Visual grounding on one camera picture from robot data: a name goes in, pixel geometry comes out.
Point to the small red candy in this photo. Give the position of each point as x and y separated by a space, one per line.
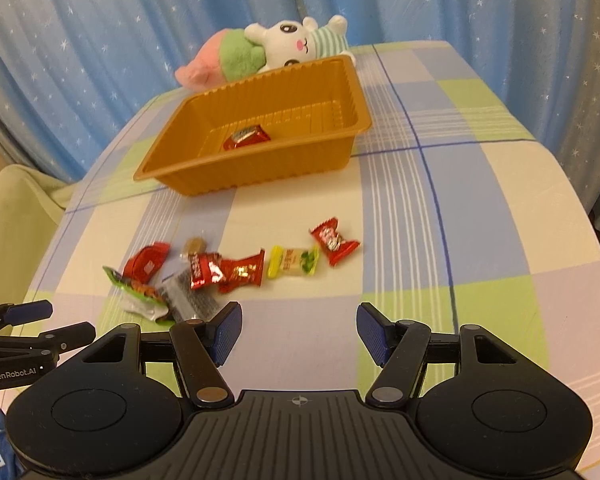
245 137

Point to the pale yellow cloth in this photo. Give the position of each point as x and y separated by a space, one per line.
15 220

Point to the clear packet with black snack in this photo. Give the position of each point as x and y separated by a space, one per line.
187 299

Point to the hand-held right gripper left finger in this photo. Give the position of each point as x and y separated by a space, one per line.
229 332

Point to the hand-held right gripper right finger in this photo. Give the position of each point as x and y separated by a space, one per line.
370 332

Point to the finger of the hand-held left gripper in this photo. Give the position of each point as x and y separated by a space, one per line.
65 337
27 312

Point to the yellow and green candy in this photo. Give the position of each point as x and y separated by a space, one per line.
290 261

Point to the brown candy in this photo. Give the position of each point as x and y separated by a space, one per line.
196 246

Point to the shiny red snack packet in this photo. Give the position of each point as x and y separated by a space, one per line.
205 272

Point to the blue star curtain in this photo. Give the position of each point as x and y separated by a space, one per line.
105 20

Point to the red and white snack packet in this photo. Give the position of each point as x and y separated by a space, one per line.
332 241

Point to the red packet with white label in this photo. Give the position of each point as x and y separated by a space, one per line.
147 260

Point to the orange plastic tray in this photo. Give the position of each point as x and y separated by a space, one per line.
300 110

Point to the person's printed garment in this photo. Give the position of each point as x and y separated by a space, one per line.
0 460

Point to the green and white snack packet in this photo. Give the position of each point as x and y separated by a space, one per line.
136 305

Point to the white rabbit plush with carrot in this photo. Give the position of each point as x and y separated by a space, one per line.
280 42

